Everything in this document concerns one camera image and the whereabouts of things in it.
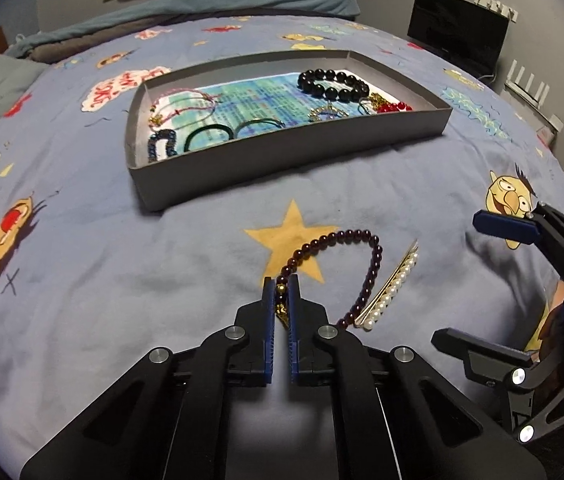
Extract pearl hair clip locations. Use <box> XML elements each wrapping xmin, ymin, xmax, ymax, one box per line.
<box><xmin>354</xmin><ymin>240</ymin><xmax>420</xmax><ymax>333</ymax></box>

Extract blue cartoon printed bed sheet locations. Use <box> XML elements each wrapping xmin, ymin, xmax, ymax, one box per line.
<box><xmin>0</xmin><ymin>10</ymin><xmax>564</xmax><ymax>480</ymax></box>

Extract gold chain with red beads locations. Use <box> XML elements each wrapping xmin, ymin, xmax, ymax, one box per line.
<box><xmin>359</xmin><ymin>91</ymin><xmax>414</xmax><ymax>115</ymax></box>

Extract thin cord bracelet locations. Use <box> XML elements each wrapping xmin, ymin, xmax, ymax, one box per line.
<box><xmin>149</xmin><ymin>87</ymin><xmax>220</xmax><ymax>126</ymax></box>

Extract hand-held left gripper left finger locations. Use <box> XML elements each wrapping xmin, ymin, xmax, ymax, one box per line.
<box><xmin>19</xmin><ymin>276</ymin><xmax>279</xmax><ymax>480</ymax></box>

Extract dark red bead bracelet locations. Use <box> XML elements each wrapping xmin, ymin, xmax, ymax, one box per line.
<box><xmin>274</xmin><ymin>229</ymin><xmax>384</xmax><ymax>328</ymax></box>

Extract black television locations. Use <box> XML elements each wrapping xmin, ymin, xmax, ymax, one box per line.
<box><xmin>407</xmin><ymin>0</ymin><xmax>510</xmax><ymax>78</ymax></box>

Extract white router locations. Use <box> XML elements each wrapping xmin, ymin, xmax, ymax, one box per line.
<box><xmin>504</xmin><ymin>59</ymin><xmax>564</xmax><ymax>133</ymax></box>

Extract blue bead bracelet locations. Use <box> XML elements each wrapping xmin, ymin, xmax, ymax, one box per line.
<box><xmin>147</xmin><ymin>129</ymin><xmax>179</xmax><ymax>163</ymax></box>

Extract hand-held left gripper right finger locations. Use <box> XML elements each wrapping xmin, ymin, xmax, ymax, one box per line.
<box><xmin>286</xmin><ymin>275</ymin><xmax>548</xmax><ymax>480</ymax></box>

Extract grey blanket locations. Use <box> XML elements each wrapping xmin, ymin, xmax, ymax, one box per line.
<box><xmin>29</xmin><ymin>35</ymin><xmax>128</xmax><ymax>64</ymax></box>

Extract blue blanket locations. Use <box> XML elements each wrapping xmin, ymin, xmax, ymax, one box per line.
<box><xmin>4</xmin><ymin>0</ymin><xmax>361</xmax><ymax>58</ymax></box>

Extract black bead bracelet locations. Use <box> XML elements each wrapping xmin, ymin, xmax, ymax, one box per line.
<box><xmin>297</xmin><ymin>68</ymin><xmax>370</xmax><ymax>101</ymax></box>

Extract white wall socket strip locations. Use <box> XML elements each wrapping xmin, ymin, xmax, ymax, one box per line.
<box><xmin>474</xmin><ymin>0</ymin><xmax>519</xmax><ymax>23</ymax></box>

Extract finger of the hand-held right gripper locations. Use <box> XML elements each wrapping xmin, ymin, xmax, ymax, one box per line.
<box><xmin>431</xmin><ymin>327</ymin><xmax>564</xmax><ymax>443</ymax></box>
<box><xmin>472</xmin><ymin>201</ymin><xmax>564</xmax><ymax>286</ymax></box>

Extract blue-green printed paper sheet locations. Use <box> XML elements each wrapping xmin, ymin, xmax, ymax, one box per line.
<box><xmin>152</xmin><ymin>71</ymin><xmax>413</xmax><ymax>161</ymax></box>

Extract grey cardboard tray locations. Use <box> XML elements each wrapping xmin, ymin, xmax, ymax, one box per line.
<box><xmin>126</xmin><ymin>49</ymin><xmax>453</xmax><ymax>212</ymax></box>

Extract gold chain bracelet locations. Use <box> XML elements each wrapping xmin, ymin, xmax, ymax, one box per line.
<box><xmin>307</xmin><ymin>101</ymin><xmax>358</xmax><ymax>123</ymax></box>

